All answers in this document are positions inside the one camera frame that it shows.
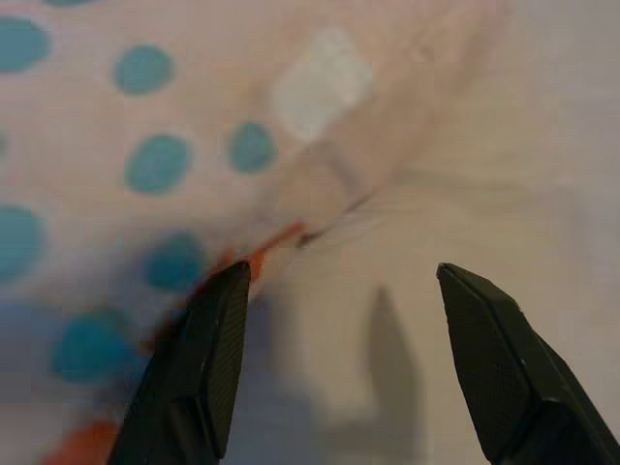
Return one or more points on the bed with cream sheet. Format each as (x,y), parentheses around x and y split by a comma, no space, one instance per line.
(533,194)

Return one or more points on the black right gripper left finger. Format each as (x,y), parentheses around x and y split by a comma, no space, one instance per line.
(203,363)

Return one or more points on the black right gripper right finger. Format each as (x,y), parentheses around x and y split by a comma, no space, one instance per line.
(504,368)

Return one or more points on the pink dotted pillow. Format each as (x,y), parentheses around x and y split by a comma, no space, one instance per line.
(194,97)

